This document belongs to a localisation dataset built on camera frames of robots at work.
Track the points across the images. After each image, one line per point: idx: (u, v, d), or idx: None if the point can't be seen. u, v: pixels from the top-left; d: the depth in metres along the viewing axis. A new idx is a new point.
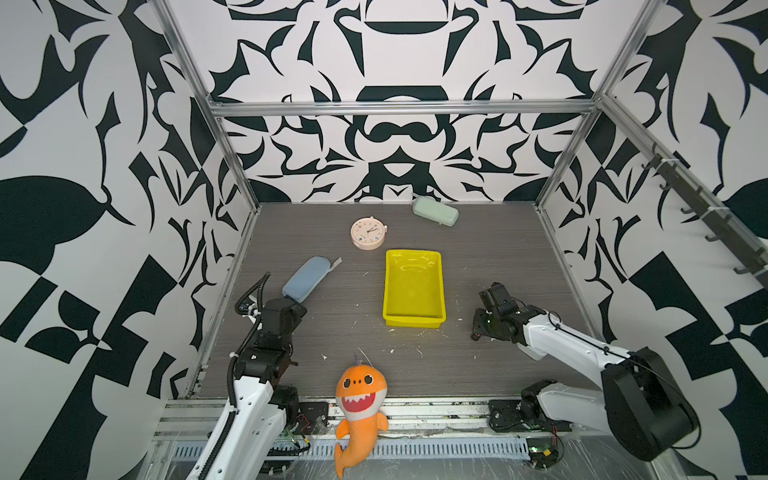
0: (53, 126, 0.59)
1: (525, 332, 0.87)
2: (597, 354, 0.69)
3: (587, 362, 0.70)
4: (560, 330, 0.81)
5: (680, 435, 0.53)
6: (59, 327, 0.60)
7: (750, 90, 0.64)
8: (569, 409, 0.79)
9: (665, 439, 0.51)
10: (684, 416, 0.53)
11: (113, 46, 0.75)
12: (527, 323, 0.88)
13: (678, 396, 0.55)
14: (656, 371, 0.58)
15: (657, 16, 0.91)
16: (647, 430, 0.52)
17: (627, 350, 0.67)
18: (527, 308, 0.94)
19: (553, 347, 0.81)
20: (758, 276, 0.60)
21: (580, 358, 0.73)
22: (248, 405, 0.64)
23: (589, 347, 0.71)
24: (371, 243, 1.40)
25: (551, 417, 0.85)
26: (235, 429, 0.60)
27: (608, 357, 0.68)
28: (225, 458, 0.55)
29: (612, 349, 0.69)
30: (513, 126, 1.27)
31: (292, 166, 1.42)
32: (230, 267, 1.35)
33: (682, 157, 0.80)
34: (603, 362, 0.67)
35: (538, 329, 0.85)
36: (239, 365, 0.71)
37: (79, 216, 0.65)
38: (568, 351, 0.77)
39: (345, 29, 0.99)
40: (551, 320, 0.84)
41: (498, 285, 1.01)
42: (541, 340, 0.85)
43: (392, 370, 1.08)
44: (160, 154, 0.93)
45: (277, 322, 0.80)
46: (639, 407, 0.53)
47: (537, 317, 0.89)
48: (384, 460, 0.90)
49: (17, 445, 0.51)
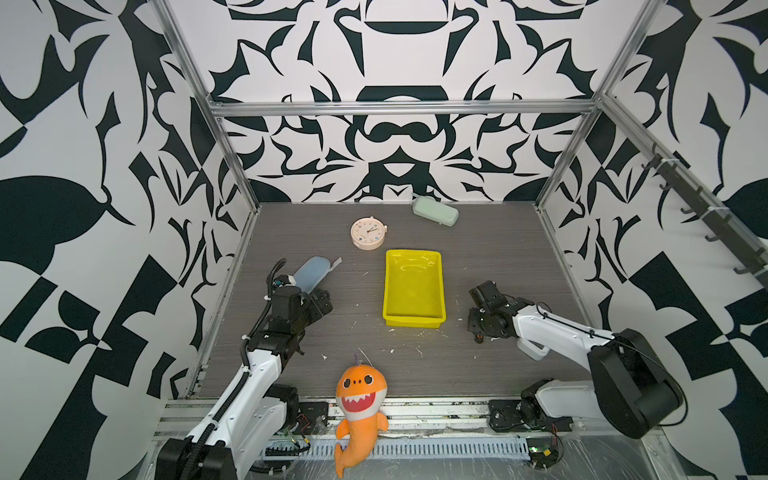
0: (53, 126, 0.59)
1: (516, 324, 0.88)
2: (583, 338, 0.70)
3: (575, 346, 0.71)
4: (547, 318, 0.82)
5: (666, 412, 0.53)
6: (58, 327, 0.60)
7: (750, 89, 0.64)
8: (566, 404, 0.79)
9: (653, 416, 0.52)
10: (669, 393, 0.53)
11: (112, 45, 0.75)
12: (517, 315, 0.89)
13: (663, 374, 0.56)
14: (641, 350, 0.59)
15: (657, 17, 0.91)
16: (635, 408, 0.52)
17: (612, 332, 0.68)
18: (516, 300, 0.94)
19: (543, 336, 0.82)
20: (758, 276, 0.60)
21: (568, 344, 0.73)
22: (260, 370, 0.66)
23: (575, 332, 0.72)
24: (371, 243, 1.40)
25: (551, 416, 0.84)
26: (248, 386, 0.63)
27: (593, 341, 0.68)
28: (238, 408, 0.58)
29: (598, 332, 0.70)
30: (513, 126, 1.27)
31: (293, 166, 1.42)
32: (230, 267, 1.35)
33: (682, 157, 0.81)
34: (589, 345, 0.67)
35: (527, 319, 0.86)
36: (252, 344, 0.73)
37: (79, 215, 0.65)
38: (556, 339, 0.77)
39: (345, 29, 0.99)
40: (539, 310, 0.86)
41: (488, 282, 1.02)
42: (531, 329, 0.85)
43: (393, 371, 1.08)
44: (160, 154, 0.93)
45: (287, 307, 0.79)
46: (625, 385, 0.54)
47: (528, 308, 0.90)
48: (384, 460, 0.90)
49: (17, 445, 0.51)
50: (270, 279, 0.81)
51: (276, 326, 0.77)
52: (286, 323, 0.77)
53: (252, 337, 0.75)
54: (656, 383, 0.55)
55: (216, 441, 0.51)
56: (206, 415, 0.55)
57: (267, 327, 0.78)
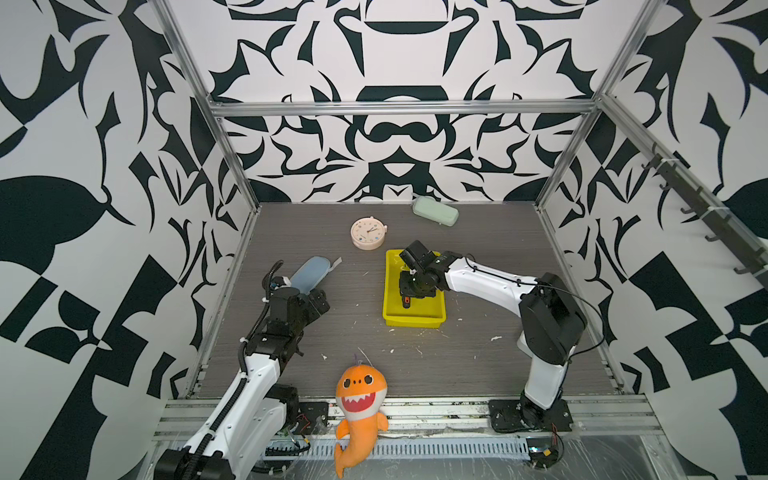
0: (53, 126, 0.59)
1: (448, 278, 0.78)
2: (512, 288, 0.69)
3: (505, 297, 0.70)
4: (477, 271, 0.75)
5: (577, 334, 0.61)
6: (58, 327, 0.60)
7: (750, 90, 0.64)
8: (548, 387, 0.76)
9: (569, 341, 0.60)
10: (578, 319, 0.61)
11: (111, 46, 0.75)
12: (448, 270, 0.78)
13: (575, 304, 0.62)
14: (557, 288, 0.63)
15: (657, 17, 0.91)
16: (558, 344, 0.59)
17: (534, 277, 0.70)
18: (445, 254, 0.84)
19: (477, 289, 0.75)
20: (758, 275, 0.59)
21: (498, 294, 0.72)
22: (258, 377, 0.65)
23: (504, 282, 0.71)
24: (371, 243, 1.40)
25: (546, 404, 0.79)
26: (246, 393, 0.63)
27: (521, 289, 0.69)
28: (236, 416, 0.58)
29: (524, 279, 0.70)
30: (513, 126, 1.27)
31: (293, 166, 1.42)
32: (230, 267, 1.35)
33: (682, 157, 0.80)
34: (518, 294, 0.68)
35: (459, 273, 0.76)
36: (249, 347, 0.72)
37: (78, 215, 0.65)
38: (488, 294, 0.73)
39: (345, 29, 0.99)
40: (469, 263, 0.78)
41: (417, 242, 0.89)
42: (463, 284, 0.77)
43: (393, 370, 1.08)
44: (160, 154, 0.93)
45: (286, 309, 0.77)
46: (551, 327, 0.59)
47: (457, 262, 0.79)
48: (384, 460, 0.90)
49: (18, 444, 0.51)
50: (268, 282, 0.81)
51: (275, 328, 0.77)
52: (285, 325, 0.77)
53: (250, 339, 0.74)
54: (569, 315, 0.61)
55: (213, 451, 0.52)
56: (201, 427, 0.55)
57: (266, 330, 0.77)
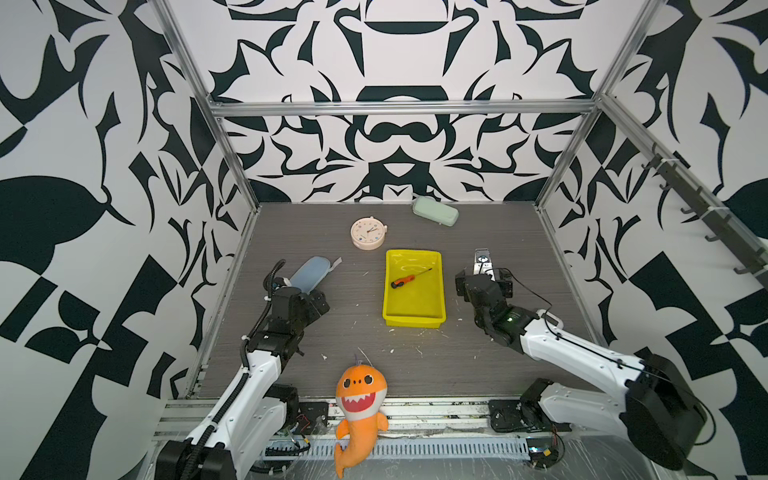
0: (53, 125, 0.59)
1: (523, 342, 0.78)
2: (612, 369, 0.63)
3: (603, 378, 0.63)
4: (561, 340, 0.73)
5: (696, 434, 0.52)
6: (59, 327, 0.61)
7: (750, 90, 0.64)
8: (575, 414, 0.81)
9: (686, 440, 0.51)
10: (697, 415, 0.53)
11: (112, 46, 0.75)
12: (526, 334, 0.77)
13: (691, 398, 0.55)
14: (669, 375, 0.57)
15: (657, 16, 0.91)
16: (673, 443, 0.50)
17: (639, 362, 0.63)
18: (521, 310, 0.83)
19: (560, 359, 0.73)
20: (758, 275, 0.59)
21: (592, 372, 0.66)
22: (259, 372, 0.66)
23: (600, 360, 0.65)
24: (371, 243, 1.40)
25: (554, 420, 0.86)
26: (247, 388, 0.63)
27: (623, 371, 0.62)
28: (237, 410, 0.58)
29: (626, 362, 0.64)
30: (513, 126, 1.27)
31: (293, 166, 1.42)
32: (230, 267, 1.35)
33: (682, 157, 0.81)
34: (622, 380, 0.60)
35: (538, 338, 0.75)
36: (251, 345, 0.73)
37: (78, 215, 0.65)
38: (576, 365, 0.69)
39: (345, 29, 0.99)
40: (551, 328, 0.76)
41: (493, 285, 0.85)
42: (542, 351, 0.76)
43: (393, 370, 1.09)
44: (161, 154, 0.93)
45: (286, 307, 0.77)
46: (663, 420, 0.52)
47: (535, 324, 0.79)
48: (384, 460, 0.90)
49: (18, 443, 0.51)
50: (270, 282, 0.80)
51: (276, 326, 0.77)
52: (286, 323, 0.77)
53: (251, 338, 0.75)
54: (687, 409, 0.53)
55: (214, 443, 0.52)
56: (204, 419, 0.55)
57: (267, 327, 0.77)
